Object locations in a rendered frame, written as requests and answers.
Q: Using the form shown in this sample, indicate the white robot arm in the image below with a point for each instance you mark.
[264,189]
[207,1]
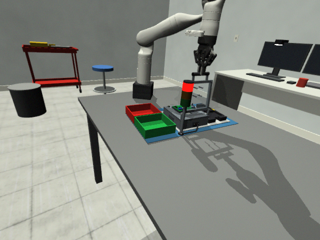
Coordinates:
[210,21]

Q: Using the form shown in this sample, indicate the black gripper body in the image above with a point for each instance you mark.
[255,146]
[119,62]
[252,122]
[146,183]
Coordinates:
[207,43]

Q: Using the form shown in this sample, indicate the red bin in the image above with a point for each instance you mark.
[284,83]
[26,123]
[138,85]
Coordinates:
[133,111]

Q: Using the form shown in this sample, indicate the green circuit board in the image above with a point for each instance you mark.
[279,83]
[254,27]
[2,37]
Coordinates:
[178,107]

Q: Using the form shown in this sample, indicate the green bin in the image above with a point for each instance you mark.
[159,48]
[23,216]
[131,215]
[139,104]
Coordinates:
[154,125]

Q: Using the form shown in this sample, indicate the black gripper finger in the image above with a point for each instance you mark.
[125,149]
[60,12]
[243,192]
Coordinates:
[206,62]
[197,57]

